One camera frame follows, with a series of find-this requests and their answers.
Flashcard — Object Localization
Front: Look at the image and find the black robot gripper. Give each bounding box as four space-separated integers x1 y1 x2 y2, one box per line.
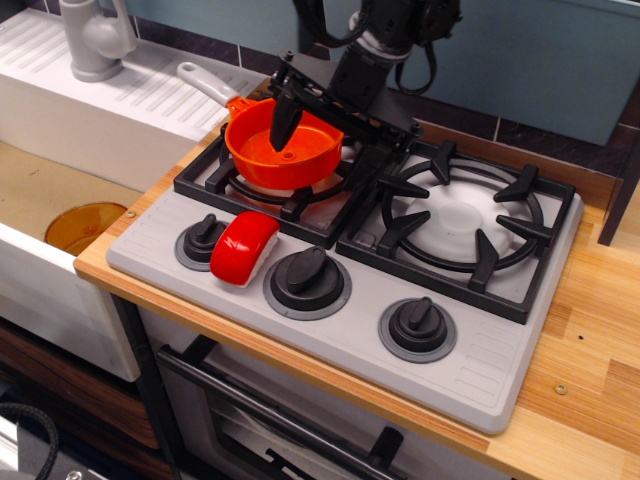
269 42 421 200

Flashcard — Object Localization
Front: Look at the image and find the orange pot with grey handle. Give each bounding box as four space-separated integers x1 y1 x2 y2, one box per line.
177 62 344 190

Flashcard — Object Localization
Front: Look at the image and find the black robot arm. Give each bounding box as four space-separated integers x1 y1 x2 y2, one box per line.
269 1 461 177

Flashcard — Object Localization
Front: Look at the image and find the black left burner grate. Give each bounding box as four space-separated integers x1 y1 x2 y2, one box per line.
174 127 363 248

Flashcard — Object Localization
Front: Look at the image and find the black burner grate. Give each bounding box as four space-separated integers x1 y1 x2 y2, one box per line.
337 141 582 324
174 127 363 248

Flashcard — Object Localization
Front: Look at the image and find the red and white toy sushi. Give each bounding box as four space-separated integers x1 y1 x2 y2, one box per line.
210 211 280 287

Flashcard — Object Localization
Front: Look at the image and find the black middle stove knob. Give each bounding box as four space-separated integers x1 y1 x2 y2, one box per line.
263 246 352 321

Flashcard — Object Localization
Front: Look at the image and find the black stove knob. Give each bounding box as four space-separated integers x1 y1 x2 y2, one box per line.
378 297 457 364
174 213 228 272
263 246 352 321

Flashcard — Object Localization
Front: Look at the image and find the black left stove knob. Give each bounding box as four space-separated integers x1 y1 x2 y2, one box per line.
174 213 228 272

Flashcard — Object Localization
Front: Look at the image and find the black right burner grate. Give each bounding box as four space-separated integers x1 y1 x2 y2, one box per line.
337 141 582 324

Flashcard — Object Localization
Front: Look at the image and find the grey toy stove top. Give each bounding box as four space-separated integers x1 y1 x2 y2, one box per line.
105 130 585 435

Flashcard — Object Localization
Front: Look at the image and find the black right stove knob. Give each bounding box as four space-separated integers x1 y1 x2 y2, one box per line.
378 297 457 364

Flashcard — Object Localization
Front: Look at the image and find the grey toy faucet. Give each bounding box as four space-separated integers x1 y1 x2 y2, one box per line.
59 0 137 83

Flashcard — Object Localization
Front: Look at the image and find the white toy sink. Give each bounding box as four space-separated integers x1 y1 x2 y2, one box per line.
0 7 266 384

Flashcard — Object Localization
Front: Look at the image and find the orange sink drain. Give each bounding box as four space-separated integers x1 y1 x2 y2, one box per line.
44 202 127 256

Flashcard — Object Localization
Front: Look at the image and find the white oven door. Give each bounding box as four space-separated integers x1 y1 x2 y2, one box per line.
140 309 505 479

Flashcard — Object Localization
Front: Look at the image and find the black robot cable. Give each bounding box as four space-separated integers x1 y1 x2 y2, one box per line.
292 0 371 50

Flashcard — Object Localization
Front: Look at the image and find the black oven door handle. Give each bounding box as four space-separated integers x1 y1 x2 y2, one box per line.
157 336 403 479

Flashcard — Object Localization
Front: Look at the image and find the black braided cable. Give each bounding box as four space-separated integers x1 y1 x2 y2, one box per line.
0 402 60 480

